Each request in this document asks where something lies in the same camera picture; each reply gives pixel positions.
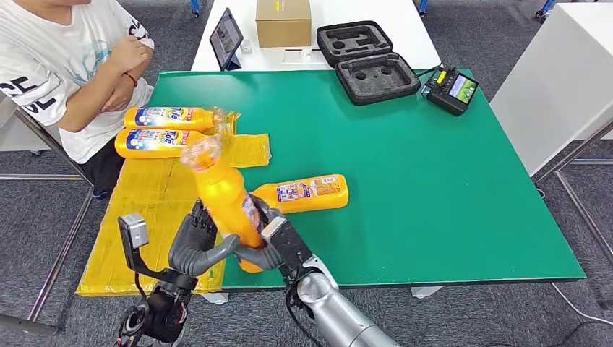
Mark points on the white flat card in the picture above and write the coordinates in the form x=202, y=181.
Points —
x=291, y=58

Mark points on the person's left hand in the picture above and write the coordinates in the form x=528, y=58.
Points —
x=118, y=100

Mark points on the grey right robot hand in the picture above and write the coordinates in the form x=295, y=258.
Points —
x=258, y=258

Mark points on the white table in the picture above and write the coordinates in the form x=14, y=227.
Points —
x=407, y=36

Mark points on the black tablet with stand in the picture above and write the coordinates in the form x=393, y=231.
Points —
x=226, y=38

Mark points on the black controller with screen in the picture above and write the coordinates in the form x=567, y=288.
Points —
x=451, y=93

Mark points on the brown cardboard box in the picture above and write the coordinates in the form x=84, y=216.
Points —
x=282, y=24

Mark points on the small white case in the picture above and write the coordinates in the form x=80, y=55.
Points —
x=246, y=46

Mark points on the white cabinet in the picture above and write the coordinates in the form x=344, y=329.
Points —
x=550, y=86

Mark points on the yellow taped cardboard sheet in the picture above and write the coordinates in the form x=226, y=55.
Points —
x=143, y=215

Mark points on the orange detergent bottle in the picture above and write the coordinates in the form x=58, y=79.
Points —
x=287, y=207
x=206, y=122
x=222, y=201
x=153, y=153

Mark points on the white chair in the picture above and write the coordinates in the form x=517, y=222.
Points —
x=24, y=134

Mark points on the white table foot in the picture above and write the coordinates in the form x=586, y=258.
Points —
x=427, y=292
x=215, y=299

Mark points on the black foam-lined case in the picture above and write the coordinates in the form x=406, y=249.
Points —
x=377, y=79

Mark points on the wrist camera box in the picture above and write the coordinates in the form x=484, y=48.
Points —
x=133, y=230
x=292, y=249

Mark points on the small clear plastic piece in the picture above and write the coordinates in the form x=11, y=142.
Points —
x=306, y=54

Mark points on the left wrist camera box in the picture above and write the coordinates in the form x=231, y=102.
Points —
x=133, y=230

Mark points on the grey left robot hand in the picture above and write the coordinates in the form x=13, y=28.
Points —
x=189, y=254

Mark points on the person's right forearm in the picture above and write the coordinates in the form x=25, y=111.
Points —
x=86, y=105

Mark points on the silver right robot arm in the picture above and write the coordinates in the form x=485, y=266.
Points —
x=330, y=311

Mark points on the person's right hand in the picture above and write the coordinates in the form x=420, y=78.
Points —
x=130, y=55

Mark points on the blue metal leg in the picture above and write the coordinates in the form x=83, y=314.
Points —
x=423, y=6
x=196, y=7
x=546, y=7

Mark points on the person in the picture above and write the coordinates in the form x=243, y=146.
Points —
x=43, y=52

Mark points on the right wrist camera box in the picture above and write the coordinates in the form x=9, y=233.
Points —
x=292, y=249

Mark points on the grey metal frame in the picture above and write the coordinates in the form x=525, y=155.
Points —
x=574, y=154
x=62, y=254

